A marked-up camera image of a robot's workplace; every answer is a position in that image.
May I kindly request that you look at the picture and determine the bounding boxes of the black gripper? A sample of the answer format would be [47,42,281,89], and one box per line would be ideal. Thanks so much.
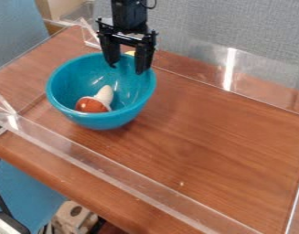
[96,17,158,75]

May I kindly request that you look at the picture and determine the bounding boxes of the brown capped toy mushroom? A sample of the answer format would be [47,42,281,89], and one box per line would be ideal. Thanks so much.
[75,85,114,112]

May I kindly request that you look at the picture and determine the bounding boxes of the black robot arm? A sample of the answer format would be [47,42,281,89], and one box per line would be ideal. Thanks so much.
[96,0,158,75]

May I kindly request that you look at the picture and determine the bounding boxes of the blue plastic bowl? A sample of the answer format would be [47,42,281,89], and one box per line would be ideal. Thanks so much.
[45,53,156,130]

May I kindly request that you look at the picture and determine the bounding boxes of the yellow toy object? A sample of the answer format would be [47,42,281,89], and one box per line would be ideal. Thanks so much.
[124,50,135,56]

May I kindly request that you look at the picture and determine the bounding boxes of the clear acrylic front barrier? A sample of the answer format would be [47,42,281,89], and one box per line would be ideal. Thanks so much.
[0,94,262,234]

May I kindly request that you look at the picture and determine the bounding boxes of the white block with hole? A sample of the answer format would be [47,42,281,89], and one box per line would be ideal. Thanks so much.
[52,200,98,234]

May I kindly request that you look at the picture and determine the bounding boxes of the clear acrylic corner bracket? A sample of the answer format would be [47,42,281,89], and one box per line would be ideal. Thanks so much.
[79,17,102,49]

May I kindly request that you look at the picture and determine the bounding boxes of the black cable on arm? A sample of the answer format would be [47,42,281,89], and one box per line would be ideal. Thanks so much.
[140,0,159,10]

